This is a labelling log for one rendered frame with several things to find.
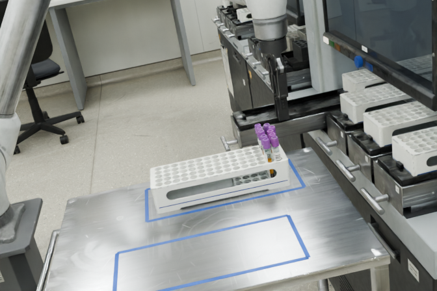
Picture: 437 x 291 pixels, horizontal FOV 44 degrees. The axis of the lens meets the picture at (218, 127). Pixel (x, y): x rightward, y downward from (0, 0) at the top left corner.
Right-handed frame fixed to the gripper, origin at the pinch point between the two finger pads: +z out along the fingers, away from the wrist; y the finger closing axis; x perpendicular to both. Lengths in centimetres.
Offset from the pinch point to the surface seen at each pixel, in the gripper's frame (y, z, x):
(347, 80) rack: 4.7, -1.5, -21.8
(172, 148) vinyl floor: 176, 83, 33
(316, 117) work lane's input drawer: -2.2, 4.8, -9.1
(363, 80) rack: 1.6, -1.8, -25.2
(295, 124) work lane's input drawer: -2.2, 5.3, -2.9
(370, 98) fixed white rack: -12.2, -1.7, -21.3
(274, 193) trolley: -40.6, 2.5, 13.4
